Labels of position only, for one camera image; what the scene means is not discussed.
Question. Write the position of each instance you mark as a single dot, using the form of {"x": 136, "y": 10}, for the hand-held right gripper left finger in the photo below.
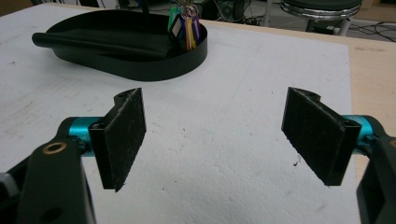
{"x": 124, "y": 137}

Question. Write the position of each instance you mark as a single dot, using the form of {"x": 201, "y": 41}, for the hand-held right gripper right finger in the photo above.
{"x": 317, "y": 137}

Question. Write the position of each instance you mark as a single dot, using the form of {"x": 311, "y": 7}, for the black oval tray with hanger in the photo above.
{"x": 140, "y": 70}

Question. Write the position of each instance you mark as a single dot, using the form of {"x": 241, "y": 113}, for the white paper table cover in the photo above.
{"x": 218, "y": 149}

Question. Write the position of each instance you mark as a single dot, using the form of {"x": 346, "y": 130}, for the black round stool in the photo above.
{"x": 320, "y": 9}

